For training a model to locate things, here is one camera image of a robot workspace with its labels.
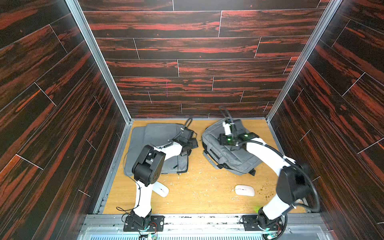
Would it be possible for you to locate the grey laptop bag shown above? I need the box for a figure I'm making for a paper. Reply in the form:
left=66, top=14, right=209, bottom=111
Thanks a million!
left=124, top=126, right=152, bottom=177
left=143, top=124, right=189, bottom=174
left=202, top=119, right=262, bottom=176

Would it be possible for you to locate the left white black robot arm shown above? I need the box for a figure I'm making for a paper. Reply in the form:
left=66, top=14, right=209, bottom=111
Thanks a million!
left=125, top=124, right=198, bottom=231

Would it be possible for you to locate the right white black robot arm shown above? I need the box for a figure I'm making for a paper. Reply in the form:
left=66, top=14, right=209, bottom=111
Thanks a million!
left=220, top=120, right=321, bottom=231

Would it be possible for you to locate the right white pink computer mouse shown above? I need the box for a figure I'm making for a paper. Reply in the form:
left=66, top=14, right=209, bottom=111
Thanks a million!
left=235, top=185, right=255, bottom=197

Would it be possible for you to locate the left white computer mouse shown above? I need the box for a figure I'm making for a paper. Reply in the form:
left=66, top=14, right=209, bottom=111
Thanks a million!
left=153, top=182, right=170, bottom=198

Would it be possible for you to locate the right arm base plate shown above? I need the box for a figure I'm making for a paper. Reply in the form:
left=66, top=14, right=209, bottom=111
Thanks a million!
left=239, top=215, right=288, bottom=232

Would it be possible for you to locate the aluminium front rail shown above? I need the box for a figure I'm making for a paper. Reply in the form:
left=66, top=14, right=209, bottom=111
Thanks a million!
left=78, top=214, right=334, bottom=240

